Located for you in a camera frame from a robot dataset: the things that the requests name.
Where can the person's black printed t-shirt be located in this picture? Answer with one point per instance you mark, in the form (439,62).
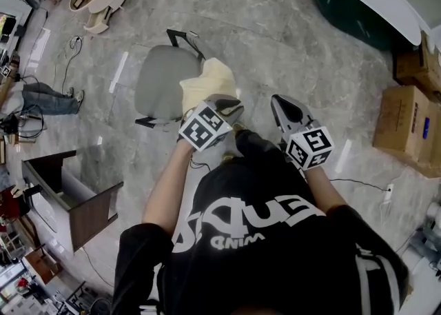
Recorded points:
(262,272)

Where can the person's tan shoe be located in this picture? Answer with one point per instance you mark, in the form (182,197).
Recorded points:
(229,158)
(238,127)

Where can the green bathtub white rim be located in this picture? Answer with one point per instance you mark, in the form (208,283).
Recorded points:
(344,7)

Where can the person's black trousers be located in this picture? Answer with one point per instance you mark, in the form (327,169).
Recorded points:
(255,151)

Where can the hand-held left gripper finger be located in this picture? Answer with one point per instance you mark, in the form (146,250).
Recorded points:
(234,113)
(225,101)

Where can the dark wooden vanity cabinet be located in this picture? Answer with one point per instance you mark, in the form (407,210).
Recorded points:
(89,213)

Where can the gray chair black legs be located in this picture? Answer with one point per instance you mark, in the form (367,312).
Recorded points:
(162,82)

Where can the person's right forearm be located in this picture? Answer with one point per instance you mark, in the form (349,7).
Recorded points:
(322,189)

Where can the white power strip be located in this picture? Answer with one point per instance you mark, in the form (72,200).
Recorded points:
(389,192)

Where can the person's left tan shoe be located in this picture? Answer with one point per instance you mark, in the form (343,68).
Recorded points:
(229,158)

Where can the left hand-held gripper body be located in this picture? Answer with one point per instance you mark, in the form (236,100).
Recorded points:
(203,127)

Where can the person's right tan shoe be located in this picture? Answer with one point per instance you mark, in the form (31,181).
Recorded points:
(238,127)

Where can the person's left forearm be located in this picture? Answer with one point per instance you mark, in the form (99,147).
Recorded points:
(169,189)

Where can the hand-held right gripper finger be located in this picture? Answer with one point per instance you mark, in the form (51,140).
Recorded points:
(279,113)
(299,112)

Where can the large cardboard box blue label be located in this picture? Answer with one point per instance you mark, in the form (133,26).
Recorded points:
(399,120)

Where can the cream yellow clothes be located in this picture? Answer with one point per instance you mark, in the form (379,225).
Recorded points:
(210,82)

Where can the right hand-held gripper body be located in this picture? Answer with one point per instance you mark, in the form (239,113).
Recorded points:
(315,144)

